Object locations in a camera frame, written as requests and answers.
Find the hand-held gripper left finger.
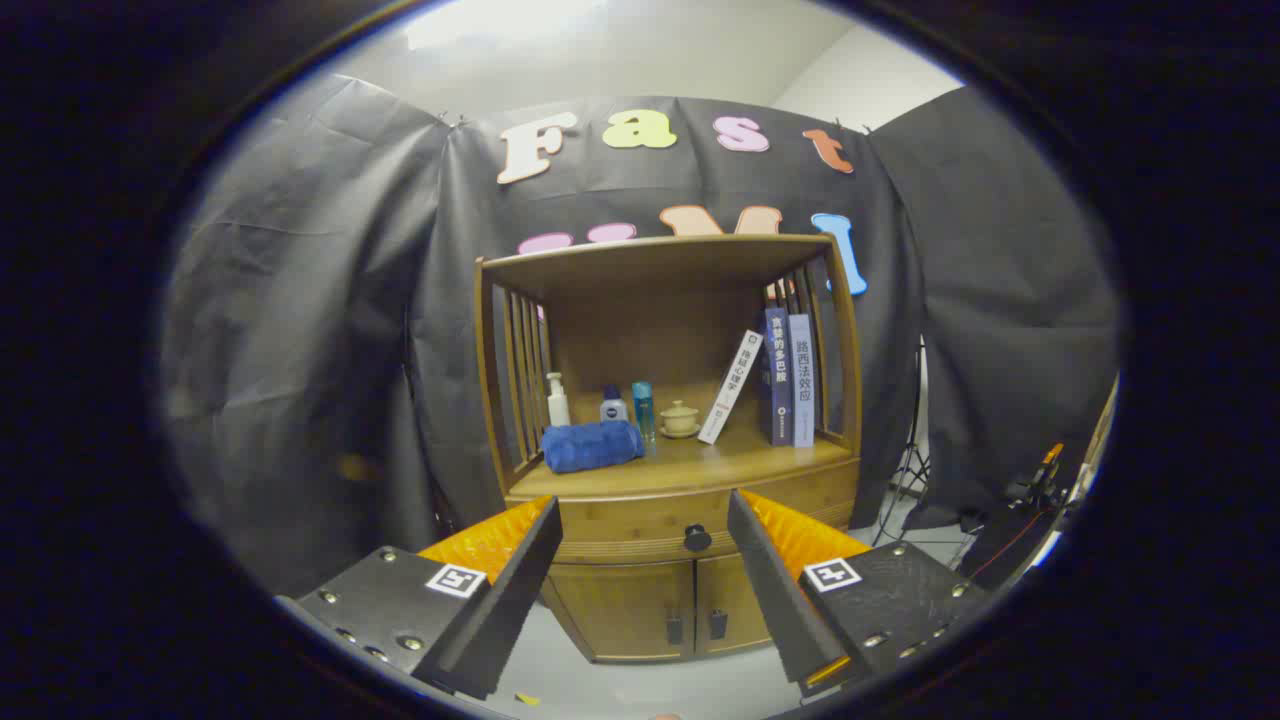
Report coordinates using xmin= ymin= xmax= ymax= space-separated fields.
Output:
xmin=275 ymin=495 xmax=564 ymax=701

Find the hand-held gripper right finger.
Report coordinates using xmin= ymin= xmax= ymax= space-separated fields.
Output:
xmin=727 ymin=489 xmax=991 ymax=699

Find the wooden drawer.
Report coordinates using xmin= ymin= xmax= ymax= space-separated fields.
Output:
xmin=507 ymin=458 xmax=861 ymax=564

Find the wooden countertop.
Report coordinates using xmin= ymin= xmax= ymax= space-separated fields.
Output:
xmin=510 ymin=420 xmax=856 ymax=501

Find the wooden cabinet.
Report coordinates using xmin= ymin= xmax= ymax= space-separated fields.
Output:
xmin=473 ymin=233 xmax=864 ymax=665

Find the rolled blue towel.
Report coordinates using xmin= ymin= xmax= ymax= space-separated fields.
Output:
xmin=541 ymin=420 xmax=646 ymax=475

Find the light purple book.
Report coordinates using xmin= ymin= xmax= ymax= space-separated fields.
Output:
xmin=787 ymin=314 xmax=817 ymax=448

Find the white book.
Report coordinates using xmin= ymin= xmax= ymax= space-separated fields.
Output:
xmin=697 ymin=330 xmax=764 ymax=445

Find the dark blue book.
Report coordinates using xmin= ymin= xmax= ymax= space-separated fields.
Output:
xmin=763 ymin=307 xmax=796 ymax=447

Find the black device with orange tip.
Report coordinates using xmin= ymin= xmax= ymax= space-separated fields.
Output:
xmin=960 ymin=443 xmax=1091 ymax=591

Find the light wooden board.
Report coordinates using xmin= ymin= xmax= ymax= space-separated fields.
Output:
xmin=1085 ymin=375 xmax=1119 ymax=501

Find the black backdrop cloth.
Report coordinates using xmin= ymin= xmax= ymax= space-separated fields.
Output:
xmin=160 ymin=75 xmax=1121 ymax=601

